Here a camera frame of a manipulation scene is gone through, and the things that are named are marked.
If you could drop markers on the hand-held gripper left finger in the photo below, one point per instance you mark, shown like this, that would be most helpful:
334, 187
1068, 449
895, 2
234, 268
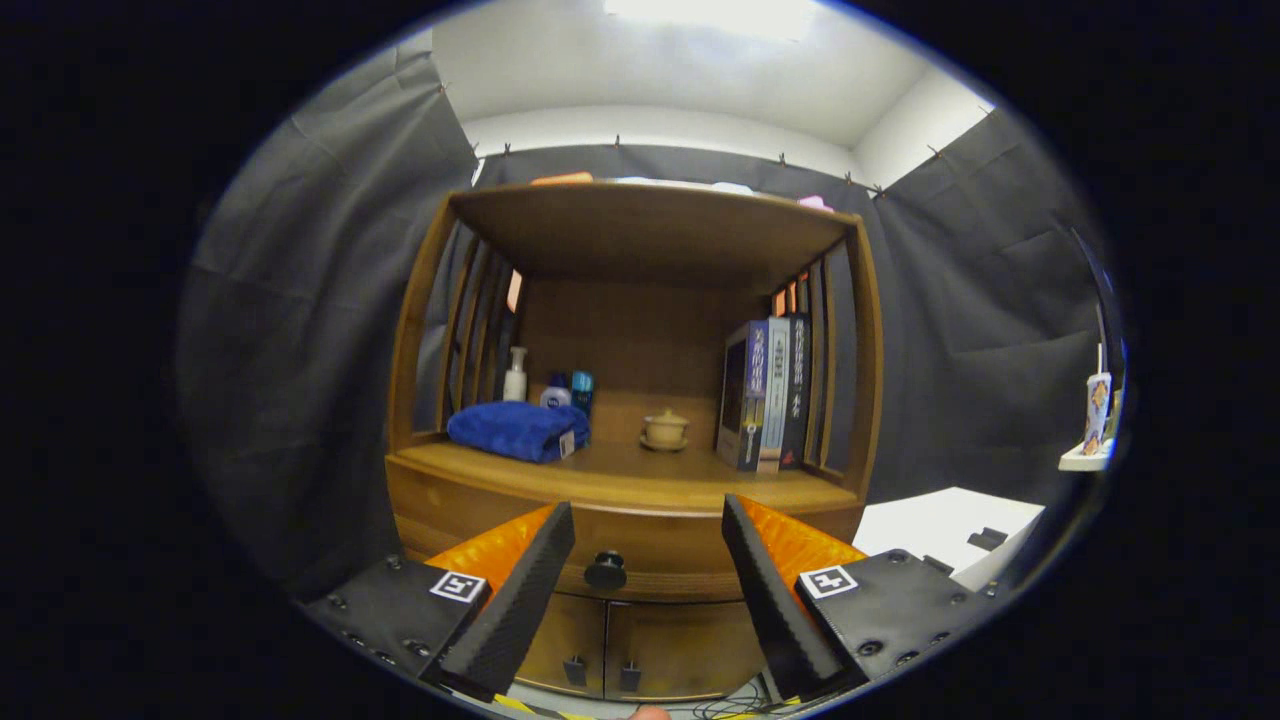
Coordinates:
520, 600

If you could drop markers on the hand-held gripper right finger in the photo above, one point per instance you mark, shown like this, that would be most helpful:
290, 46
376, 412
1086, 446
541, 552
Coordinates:
775, 600

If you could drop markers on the wooden drawer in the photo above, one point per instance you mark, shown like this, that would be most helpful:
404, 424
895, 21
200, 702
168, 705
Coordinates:
650, 540

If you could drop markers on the wooden cabinet door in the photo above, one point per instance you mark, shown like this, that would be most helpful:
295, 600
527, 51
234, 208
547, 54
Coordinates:
565, 640
680, 650

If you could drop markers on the wooden countertop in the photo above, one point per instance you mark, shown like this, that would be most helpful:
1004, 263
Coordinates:
640, 470

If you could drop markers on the wooden cabinet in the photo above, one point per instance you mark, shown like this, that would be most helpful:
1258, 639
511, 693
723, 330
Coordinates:
640, 230

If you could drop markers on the yellow black hazard tape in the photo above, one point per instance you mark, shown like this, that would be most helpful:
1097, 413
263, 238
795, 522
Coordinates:
520, 706

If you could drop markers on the blue folded towel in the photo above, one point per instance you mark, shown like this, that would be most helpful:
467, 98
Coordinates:
510, 430

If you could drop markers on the white box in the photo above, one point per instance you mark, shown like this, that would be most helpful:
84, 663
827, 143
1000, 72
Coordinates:
930, 520

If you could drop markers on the white spine book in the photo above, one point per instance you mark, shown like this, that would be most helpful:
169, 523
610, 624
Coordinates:
775, 400

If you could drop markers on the beige lidded teacup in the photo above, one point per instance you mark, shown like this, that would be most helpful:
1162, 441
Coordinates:
665, 432

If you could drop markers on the black spine book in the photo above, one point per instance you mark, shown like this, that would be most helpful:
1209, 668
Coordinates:
796, 400

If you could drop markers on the blue spine book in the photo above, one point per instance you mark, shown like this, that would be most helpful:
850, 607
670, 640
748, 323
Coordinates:
745, 400

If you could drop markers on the white blue lotion bottle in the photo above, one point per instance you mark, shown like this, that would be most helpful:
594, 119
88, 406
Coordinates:
555, 397

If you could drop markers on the white pump bottle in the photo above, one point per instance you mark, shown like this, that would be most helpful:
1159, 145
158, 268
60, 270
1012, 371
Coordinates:
515, 385

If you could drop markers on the teal bottle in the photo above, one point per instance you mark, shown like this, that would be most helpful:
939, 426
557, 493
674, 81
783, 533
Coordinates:
582, 385

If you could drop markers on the black backdrop cloth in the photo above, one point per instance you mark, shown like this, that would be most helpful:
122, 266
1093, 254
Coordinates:
300, 350

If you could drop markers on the printed paper cup with straw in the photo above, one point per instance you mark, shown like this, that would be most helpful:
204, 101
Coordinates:
1097, 410

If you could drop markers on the white wall shelf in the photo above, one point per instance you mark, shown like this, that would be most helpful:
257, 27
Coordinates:
1085, 460

